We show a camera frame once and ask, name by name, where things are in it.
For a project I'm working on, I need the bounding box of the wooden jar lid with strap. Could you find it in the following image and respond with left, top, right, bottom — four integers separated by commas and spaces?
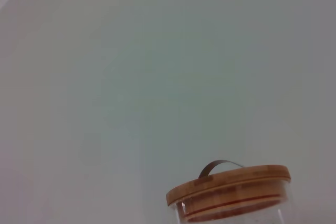
165, 159, 291, 206

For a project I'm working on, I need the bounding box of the glass water dispenser jar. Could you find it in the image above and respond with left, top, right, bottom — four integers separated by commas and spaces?
167, 179, 289, 224

